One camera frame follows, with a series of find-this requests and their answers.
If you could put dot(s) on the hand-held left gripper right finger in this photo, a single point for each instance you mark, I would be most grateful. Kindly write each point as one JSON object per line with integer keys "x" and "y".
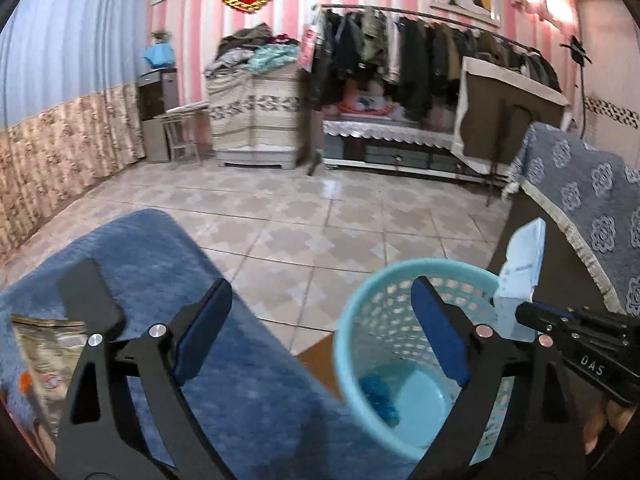
{"x": 440, "y": 335}

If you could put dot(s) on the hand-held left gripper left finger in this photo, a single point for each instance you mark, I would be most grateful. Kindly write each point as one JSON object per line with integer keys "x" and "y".
{"x": 200, "y": 335}

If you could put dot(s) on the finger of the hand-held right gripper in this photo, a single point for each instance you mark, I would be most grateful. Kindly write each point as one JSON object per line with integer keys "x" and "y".
{"x": 540, "y": 317}

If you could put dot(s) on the white and blue packet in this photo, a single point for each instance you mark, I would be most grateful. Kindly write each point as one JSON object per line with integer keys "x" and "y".
{"x": 522, "y": 260}

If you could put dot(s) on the teal plastic basket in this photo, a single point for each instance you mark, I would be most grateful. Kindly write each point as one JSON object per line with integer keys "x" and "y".
{"x": 360, "y": 320}

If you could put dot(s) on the person's right hand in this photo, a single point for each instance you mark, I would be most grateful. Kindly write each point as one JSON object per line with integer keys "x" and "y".
{"x": 617, "y": 415}

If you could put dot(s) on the dark wooden cabinet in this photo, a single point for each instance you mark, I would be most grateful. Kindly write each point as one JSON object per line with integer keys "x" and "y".
{"x": 555, "y": 260}

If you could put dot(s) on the blue knitted blanket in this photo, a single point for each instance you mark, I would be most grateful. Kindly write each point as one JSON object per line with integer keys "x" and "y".
{"x": 260, "y": 385}

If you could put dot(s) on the brown wooden stool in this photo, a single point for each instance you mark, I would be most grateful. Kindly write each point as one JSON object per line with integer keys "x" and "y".
{"x": 320, "y": 360}

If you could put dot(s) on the blue flower-patterned cloth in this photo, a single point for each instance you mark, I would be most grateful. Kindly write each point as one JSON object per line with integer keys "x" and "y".
{"x": 575, "y": 185}

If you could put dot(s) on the golden snack bag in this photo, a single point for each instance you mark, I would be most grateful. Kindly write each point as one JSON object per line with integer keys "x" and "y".
{"x": 47, "y": 355}

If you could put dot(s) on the low tv cabinet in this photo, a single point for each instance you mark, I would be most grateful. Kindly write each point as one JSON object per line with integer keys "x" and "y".
{"x": 390, "y": 155}

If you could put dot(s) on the cloth-covered screen on stand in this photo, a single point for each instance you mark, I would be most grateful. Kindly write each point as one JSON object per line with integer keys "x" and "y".
{"x": 485, "y": 115}

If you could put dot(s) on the white lace cloth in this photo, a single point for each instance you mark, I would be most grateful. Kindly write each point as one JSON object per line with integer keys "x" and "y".
{"x": 380, "y": 132}

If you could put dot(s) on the small folding table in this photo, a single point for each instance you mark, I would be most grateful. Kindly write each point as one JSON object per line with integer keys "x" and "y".
{"x": 182, "y": 110}

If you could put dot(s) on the cabinet with patterned cloth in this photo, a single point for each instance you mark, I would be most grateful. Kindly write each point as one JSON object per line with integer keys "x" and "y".
{"x": 255, "y": 115}

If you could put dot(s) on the grey water dispenser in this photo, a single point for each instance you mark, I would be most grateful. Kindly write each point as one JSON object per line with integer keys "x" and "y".
{"x": 157, "y": 110}

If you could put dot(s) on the red and white bag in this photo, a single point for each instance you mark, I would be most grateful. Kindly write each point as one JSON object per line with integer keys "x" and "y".
{"x": 365, "y": 105}

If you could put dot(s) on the black floor stand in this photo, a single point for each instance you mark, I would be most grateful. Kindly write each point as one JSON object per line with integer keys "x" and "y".
{"x": 580, "y": 52}

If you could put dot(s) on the row of hanging clothes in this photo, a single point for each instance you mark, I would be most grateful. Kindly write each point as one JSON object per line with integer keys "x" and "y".
{"x": 415, "y": 55}

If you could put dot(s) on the blue covered water bottle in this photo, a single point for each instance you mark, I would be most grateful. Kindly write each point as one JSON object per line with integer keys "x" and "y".
{"x": 159, "y": 56}

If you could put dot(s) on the metal clothes rack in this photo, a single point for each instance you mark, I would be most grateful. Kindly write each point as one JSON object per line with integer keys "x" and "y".
{"x": 495, "y": 37}

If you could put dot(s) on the blue and floral curtain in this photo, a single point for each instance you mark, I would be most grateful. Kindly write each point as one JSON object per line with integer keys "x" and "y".
{"x": 60, "y": 85}

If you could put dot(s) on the pile of clothes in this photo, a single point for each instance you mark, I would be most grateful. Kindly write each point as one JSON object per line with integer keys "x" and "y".
{"x": 250, "y": 52}

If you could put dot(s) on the small potted plant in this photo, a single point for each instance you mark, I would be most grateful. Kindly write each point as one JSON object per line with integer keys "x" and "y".
{"x": 161, "y": 36}

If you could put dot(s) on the pink hanging bag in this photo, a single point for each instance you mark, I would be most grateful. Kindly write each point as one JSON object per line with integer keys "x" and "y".
{"x": 309, "y": 50}

